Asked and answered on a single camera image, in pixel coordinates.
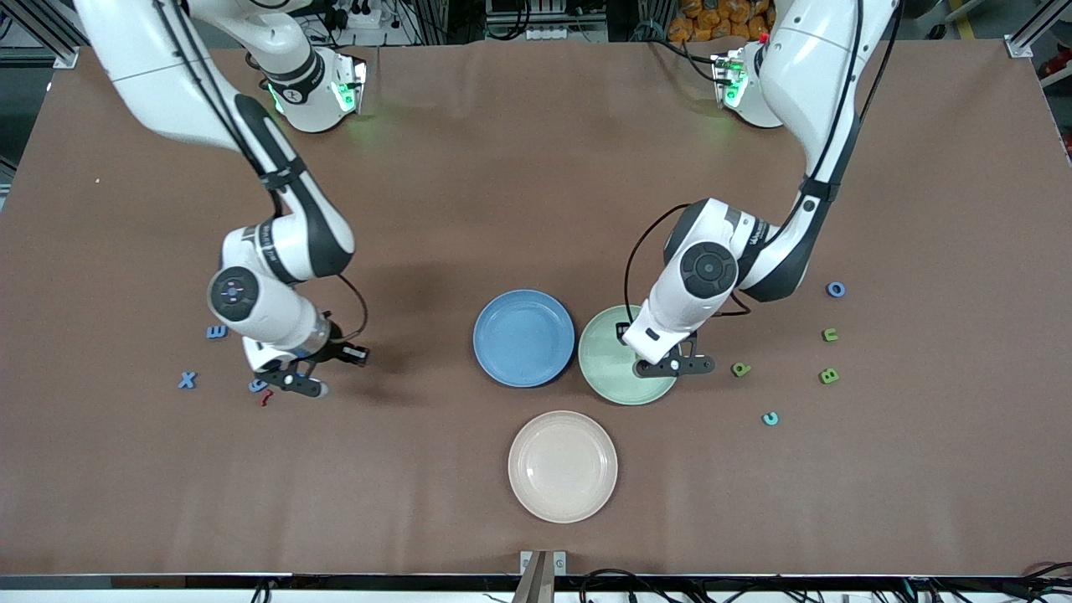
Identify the green plate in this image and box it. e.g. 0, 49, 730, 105
578, 304, 683, 406

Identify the blue plate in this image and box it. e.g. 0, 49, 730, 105
472, 289, 576, 389

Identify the beige plate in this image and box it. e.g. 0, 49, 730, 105
508, 410, 619, 525

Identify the orange objects pile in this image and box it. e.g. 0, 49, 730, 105
667, 0, 767, 43

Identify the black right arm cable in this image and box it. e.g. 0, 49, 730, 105
151, 0, 369, 344

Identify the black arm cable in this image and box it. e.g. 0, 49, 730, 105
624, 0, 901, 327
151, 0, 369, 344

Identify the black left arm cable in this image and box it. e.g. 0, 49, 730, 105
624, 0, 901, 327

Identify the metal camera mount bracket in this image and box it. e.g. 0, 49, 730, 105
513, 549, 568, 603

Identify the aluminium frame profile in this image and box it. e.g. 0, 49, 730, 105
15, 0, 81, 70
1005, 0, 1072, 59

